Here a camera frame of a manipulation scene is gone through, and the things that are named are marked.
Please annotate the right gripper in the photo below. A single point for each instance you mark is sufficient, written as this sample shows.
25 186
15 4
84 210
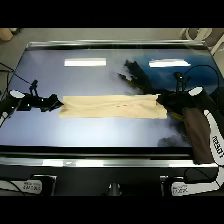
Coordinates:
166 101

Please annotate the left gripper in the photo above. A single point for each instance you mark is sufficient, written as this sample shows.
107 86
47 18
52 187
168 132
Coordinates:
51 102

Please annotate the cream shirt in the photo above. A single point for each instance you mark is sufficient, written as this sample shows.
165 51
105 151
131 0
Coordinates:
110 106

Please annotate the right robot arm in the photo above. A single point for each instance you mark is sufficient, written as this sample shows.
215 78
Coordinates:
215 133

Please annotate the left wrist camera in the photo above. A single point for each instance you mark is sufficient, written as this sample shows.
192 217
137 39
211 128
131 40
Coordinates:
33 87

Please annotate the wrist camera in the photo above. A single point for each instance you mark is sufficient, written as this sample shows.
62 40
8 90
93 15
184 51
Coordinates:
33 87
179 81

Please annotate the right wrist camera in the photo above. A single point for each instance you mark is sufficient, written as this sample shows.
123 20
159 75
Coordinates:
179 81

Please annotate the silver frame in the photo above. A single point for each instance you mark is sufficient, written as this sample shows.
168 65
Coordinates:
100 162

